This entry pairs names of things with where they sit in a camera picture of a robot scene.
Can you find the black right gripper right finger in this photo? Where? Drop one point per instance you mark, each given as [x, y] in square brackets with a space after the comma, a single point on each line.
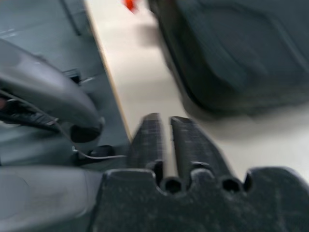
[193, 145]

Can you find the grey rounded robot body part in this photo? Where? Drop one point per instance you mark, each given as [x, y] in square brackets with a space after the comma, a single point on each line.
[43, 198]

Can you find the black plastic tool case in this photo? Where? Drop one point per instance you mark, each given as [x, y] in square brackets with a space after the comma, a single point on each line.
[241, 55]

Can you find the grey curved robot body shell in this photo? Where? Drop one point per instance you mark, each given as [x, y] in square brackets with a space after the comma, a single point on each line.
[48, 84]

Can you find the small orange red object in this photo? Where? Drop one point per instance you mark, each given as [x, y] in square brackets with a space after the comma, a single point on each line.
[131, 4]

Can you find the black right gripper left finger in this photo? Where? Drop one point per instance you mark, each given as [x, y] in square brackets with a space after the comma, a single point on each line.
[150, 142]

